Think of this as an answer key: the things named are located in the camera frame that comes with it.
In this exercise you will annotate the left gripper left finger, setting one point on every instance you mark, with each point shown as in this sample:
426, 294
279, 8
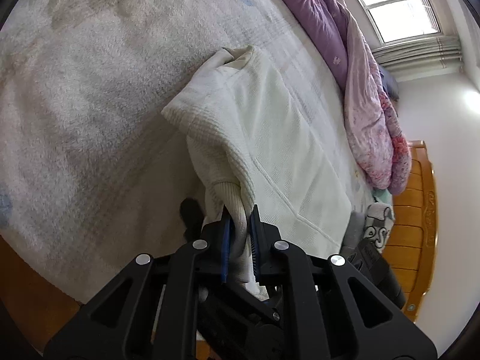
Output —
149, 309

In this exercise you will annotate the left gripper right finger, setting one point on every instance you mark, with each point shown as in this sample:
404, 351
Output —
336, 307

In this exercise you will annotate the white waffle-knit sweater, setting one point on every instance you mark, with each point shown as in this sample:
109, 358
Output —
259, 143

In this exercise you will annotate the wooden bed footboard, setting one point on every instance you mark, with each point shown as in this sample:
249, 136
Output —
411, 247

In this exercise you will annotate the white fleece bed blanket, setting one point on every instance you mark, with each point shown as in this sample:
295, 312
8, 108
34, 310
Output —
92, 174

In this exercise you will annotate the pink purple floral quilt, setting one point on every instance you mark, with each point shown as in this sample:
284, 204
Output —
373, 130

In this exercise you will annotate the window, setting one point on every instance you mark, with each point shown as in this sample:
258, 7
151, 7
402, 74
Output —
400, 20

